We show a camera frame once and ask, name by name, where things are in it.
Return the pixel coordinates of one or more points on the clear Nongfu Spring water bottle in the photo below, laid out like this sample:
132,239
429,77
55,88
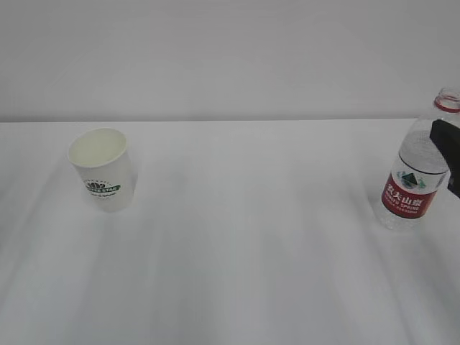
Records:
419,168

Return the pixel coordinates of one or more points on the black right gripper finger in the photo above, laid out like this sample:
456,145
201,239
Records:
445,136

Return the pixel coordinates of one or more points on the white paper cup green logo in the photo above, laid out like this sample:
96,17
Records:
102,161

